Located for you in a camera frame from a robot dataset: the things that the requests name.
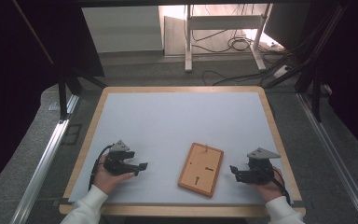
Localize white power strip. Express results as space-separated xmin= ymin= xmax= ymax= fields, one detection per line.
xmin=272 ymin=63 xmax=291 ymax=79

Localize white table mat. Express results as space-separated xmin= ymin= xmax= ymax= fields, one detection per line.
xmin=67 ymin=91 xmax=295 ymax=205

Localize black floor grate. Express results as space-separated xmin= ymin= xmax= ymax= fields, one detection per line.
xmin=61 ymin=123 xmax=83 ymax=146

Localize black metal stand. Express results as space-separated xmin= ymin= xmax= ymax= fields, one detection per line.
xmin=58 ymin=69 xmax=108 ymax=121
xmin=294 ymin=60 xmax=324 ymax=123

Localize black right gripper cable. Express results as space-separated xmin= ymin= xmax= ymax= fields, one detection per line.
xmin=268 ymin=167 xmax=293 ymax=206

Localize coiled black cables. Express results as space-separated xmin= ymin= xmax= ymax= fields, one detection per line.
xmin=191 ymin=28 xmax=264 ymax=54

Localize dark curtain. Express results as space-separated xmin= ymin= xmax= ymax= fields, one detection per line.
xmin=310 ymin=0 xmax=358 ymax=163
xmin=0 ymin=0 xmax=105 ymax=202

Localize white cabinet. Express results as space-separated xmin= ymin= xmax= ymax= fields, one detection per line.
xmin=81 ymin=6 xmax=164 ymax=54

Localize person's left hand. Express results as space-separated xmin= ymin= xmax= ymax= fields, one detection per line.
xmin=92 ymin=154 xmax=135 ymax=196

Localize aluminium rail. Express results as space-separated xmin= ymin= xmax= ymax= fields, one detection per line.
xmin=296 ymin=92 xmax=358 ymax=224
xmin=9 ymin=93 xmax=81 ymax=224

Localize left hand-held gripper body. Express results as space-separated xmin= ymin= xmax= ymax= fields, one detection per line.
xmin=103 ymin=139 xmax=138 ymax=177

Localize person's right hand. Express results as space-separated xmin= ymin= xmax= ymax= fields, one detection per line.
xmin=247 ymin=166 xmax=284 ymax=203

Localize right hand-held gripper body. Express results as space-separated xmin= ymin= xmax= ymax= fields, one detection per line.
xmin=235 ymin=147 xmax=282 ymax=186

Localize wooden table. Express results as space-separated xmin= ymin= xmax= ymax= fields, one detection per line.
xmin=58 ymin=86 xmax=307 ymax=218

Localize black floor cable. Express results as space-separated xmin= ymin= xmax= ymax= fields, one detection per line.
xmin=201 ymin=63 xmax=285 ymax=87

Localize white metal desk frame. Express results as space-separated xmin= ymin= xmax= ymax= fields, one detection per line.
xmin=184 ymin=3 xmax=273 ymax=74

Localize wooden box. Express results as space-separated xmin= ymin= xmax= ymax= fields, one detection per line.
xmin=177 ymin=142 xmax=225 ymax=199

